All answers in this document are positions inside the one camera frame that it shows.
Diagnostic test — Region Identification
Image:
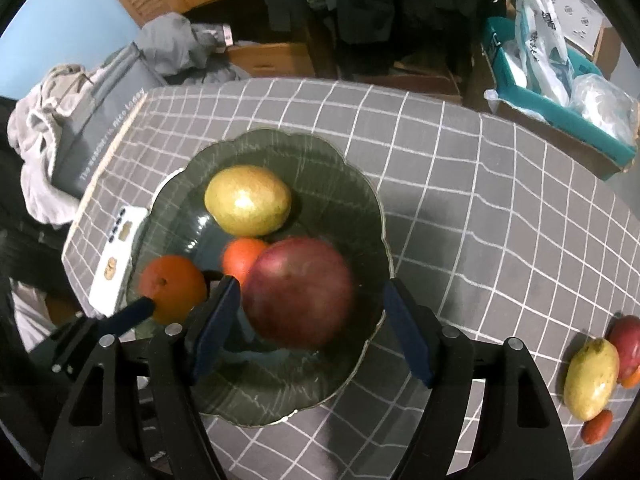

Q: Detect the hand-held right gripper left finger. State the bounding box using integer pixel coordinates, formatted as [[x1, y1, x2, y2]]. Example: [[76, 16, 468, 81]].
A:
[[42, 275, 243, 480]]

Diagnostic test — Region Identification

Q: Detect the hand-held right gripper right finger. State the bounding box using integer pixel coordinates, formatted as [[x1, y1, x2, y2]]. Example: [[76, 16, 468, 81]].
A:
[[382, 277, 571, 480]]

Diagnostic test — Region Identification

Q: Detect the small tangerine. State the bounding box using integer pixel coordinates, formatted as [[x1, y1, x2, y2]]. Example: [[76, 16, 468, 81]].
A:
[[581, 409, 614, 445], [222, 238, 271, 287]]

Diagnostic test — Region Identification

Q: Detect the yellow-green mango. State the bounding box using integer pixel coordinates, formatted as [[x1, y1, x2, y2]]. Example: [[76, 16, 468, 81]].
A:
[[564, 338, 620, 422], [204, 165, 292, 238]]

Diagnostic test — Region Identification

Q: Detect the red apple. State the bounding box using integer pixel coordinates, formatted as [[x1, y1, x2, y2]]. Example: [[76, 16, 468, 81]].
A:
[[242, 237, 357, 351], [608, 315, 640, 382]]

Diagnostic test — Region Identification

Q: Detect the dark green scalloped plate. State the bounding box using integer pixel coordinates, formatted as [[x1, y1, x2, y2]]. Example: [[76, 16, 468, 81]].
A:
[[127, 128, 394, 427]]

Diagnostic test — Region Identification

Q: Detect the pale smartphone with stickers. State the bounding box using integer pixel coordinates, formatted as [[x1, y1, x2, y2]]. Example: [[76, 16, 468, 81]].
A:
[[90, 206, 149, 317]]

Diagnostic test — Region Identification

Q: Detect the person's grey clothing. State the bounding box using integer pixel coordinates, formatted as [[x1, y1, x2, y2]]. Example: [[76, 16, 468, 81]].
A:
[[10, 280, 67, 357]]

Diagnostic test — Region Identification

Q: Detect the grey checked tablecloth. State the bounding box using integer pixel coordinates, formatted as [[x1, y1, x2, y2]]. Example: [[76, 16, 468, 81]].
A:
[[60, 77, 640, 480]]

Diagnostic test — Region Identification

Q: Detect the grey printed fabric bag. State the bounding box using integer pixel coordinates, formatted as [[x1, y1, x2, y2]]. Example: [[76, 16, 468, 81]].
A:
[[52, 42, 169, 201]]

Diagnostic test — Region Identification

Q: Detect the wooden drawer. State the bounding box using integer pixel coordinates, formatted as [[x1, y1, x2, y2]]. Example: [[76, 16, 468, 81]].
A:
[[226, 42, 317, 79]]

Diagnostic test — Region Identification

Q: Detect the brown cardboard box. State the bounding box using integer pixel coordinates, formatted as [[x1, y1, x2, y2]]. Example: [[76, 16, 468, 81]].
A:
[[484, 89, 632, 182]]

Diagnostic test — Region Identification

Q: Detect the flat cardboard piece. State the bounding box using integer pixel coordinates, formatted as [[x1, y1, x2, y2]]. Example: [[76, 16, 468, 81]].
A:
[[392, 60, 464, 107]]

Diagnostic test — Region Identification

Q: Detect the teal plastic crate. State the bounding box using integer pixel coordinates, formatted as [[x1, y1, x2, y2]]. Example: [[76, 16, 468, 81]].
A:
[[482, 16, 639, 172]]

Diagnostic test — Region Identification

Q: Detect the clear plastic bag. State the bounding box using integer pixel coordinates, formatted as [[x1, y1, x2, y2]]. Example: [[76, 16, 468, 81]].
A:
[[570, 74, 639, 144]]

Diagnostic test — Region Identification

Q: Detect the white printed rice bag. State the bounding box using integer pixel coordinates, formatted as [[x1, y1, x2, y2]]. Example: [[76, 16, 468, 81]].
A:
[[500, 0, 577, 107]]

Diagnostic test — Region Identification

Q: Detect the black hooded coat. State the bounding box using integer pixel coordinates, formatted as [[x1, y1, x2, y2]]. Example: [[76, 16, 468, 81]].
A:
[[330, 0, 502, 69]]

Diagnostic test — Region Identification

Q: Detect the white printed carton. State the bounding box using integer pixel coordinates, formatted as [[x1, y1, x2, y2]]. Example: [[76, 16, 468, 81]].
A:
[[556, 0, 606, 54]]

